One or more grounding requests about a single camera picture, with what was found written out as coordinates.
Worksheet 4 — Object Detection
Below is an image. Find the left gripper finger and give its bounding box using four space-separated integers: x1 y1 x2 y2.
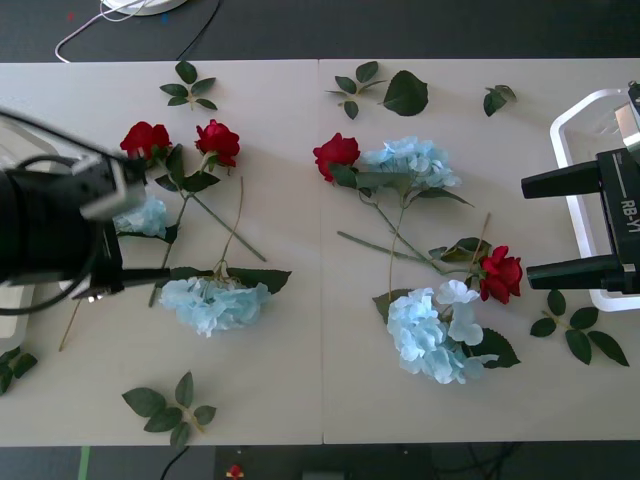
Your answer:
121 267 172 291

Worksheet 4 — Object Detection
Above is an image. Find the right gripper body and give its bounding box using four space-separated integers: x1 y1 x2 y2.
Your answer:
597 148 640 294

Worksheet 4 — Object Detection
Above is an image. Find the shallow white box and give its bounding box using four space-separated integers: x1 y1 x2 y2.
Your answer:
0 119 76 341
549 88 640 312

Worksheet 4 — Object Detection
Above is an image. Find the white round base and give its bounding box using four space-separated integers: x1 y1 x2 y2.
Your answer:
99 0 187 17

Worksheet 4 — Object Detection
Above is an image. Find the large single green leaf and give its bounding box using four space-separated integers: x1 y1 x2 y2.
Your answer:
379 69 430 118

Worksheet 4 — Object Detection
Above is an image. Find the black cable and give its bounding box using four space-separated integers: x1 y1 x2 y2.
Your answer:
158 445 191 480
175 0 222 60

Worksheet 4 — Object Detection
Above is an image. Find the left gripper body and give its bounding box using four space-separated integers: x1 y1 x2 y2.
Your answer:
89 219 126 297

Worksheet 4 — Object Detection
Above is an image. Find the white cable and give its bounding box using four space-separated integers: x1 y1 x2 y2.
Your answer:
53 0 151 64

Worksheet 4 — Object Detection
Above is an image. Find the green leaf twig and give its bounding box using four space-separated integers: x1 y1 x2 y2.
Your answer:
159 59 219 112
0 345 39 396
529 288 630 368
324 60 389 120
122 370 217 448

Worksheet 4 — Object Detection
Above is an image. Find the red rose with green stem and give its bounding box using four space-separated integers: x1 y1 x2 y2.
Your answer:
148 118 242 308
337 230 525 305
313 132 446 275
119 121 267 263

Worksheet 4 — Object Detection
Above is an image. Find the pale blue flower with stem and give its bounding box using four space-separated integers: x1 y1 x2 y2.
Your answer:
58 193 180 352
158 175 293 339
355 134 475 304
372 212 522 386

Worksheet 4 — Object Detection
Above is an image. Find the small curled green leaf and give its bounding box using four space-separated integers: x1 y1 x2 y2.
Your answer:
482 83 518 118

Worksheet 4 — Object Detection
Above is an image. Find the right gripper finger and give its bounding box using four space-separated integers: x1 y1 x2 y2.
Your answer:
521 161 602 200
525 254 618 292

